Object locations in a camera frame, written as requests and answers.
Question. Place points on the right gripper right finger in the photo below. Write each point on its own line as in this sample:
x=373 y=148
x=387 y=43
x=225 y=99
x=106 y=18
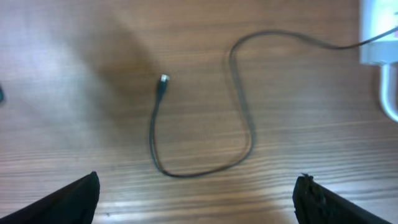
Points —
x=315 y=204

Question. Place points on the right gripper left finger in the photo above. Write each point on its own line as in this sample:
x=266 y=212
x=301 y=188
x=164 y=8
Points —
x=73 y=204

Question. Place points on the white power strip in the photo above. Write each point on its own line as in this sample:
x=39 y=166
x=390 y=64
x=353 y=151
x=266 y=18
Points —
x=376 y=18

